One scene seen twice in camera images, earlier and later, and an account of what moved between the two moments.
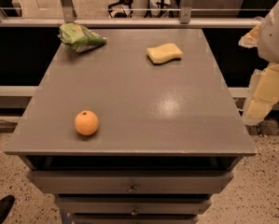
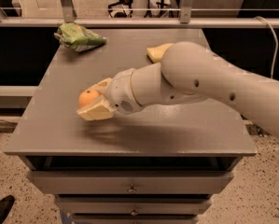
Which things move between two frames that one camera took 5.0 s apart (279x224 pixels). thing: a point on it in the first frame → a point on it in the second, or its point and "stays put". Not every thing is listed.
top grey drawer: (130, 181) stays put
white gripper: (275, 36) → (120, 92)
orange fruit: (86, 122) → (87, 96)
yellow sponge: (162, 53) stays put
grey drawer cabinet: (143, 129) stays put
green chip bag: (78, 37) stays put
